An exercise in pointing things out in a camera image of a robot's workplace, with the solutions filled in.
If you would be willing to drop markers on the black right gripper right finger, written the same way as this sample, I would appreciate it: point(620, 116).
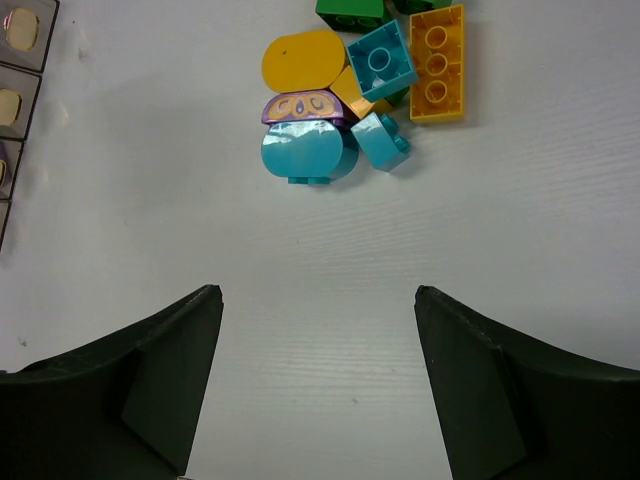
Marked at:
point(513, 407)

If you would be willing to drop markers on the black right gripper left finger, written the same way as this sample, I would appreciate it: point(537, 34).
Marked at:
point(125, 406)

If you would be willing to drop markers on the teal small lego brick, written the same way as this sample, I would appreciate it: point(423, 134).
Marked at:
point(379, 138)

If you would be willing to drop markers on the teal rounded lego brick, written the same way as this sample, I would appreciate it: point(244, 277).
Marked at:
point(313, 152)

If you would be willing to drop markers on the purple butterfly lego piece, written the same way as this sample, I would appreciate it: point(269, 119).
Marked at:
point(306, 105)

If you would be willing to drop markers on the teal square lego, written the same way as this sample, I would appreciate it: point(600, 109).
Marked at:
point(382, 63)

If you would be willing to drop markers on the yellow long lego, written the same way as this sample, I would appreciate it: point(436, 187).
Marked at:
point(437, 48)

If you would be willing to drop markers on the yellow rounded lego brick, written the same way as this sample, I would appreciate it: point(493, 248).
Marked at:
point(304, 61)

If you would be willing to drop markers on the green number two lego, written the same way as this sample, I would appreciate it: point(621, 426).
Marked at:
point(410, 7)

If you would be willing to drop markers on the green rounded lego brick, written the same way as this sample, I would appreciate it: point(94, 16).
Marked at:
point(353, 16)

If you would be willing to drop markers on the yellow small lego brick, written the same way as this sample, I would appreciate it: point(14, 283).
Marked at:
point(346, 88)

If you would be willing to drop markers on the green lego under pile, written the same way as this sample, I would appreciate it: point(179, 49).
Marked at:
point(396, 98)

